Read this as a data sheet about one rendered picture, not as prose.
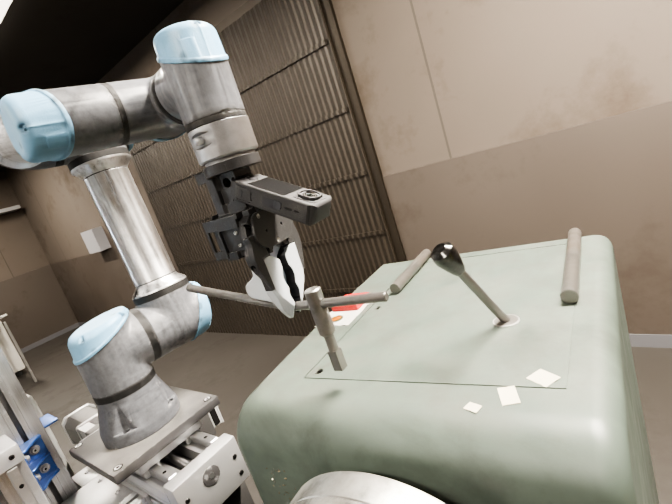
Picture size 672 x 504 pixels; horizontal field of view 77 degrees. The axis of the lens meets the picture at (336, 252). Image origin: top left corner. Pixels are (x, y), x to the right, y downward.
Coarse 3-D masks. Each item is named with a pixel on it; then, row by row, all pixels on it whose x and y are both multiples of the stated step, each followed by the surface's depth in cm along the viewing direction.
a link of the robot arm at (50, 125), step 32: (32, 96) 44; (64, 96) 46; (96, 96) 48; (0, 128) 59; (32, 128) 44; (64, 128) 46; (96, 128) 48; (128, 128) 51; (0, 160) 69; (32, 160) 46
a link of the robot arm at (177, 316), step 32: (64, 160) 80; (96, 160) 80; (128, 160) 86; (96, 192) 82; (128, 192) 84; (128, 224) 83; (128, 256) 84; (160, 256) 86; (160, 288) 84; (160, 320) 83; (192, 320) 87
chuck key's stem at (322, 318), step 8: (312, 288) 53; (320, 288) 52; (312, 296) 52; (320, 296) 52; (312, 304) 52; (312, 312) 52; (320, 312) 52; (328, 312) 53; (320, 320) 52; (328, 320) 53; (320, 328) 53; (328, 328) 53; (328, 336) 53; (328, 344) 54; (336, 344) 54; (328, 352) 54; (336, 352) 53; (336, 360) 54; (344, 360) 55; (336, 368) 54; (344, 368) 54
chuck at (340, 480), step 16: (320, 480) 45; (336, 480) 43; (352, 480) 42; (368, 480) 41; (384, 480) 41; (304, 496) 44; (320, 496) 42; (336, 496) 41; (352, 496) 40; (368, 496) 39; (384, 496) 39; (400, 496) 39; (416, 496) 39; (432, 496) 39
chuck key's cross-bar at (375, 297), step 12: (192, 288) 64; (204, 288) 63; (240, 300) 59; (252, 300) 58; (324, 300) 52; (336, 300) 51; (348, 300) 50; (360, 300) 49; (372, 300) 48; (384, 300) 47
